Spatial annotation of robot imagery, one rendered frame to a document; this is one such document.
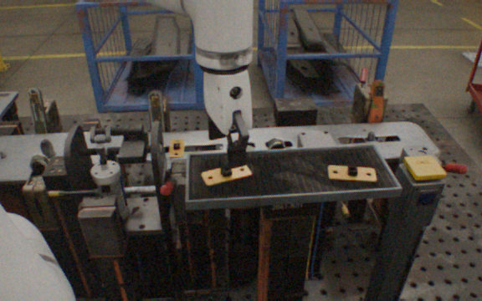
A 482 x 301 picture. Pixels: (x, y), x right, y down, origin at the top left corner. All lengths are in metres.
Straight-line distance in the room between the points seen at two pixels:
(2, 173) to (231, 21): 0.78
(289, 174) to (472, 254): 0.78
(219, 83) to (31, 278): 0.35
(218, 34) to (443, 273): 0.96
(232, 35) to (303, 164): 0.30
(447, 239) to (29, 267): 1.16
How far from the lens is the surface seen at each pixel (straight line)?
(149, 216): 0.96
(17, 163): 1.18
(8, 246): 0.53
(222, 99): 0.60
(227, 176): 0.72
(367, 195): 0.73
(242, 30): 0.58
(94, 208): 0.84
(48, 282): 0.55
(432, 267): 1.29
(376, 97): 1.27
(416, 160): 0.83
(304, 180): 0.73
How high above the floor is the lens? 1.61
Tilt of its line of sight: 34 degrees down
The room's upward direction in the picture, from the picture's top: straight up
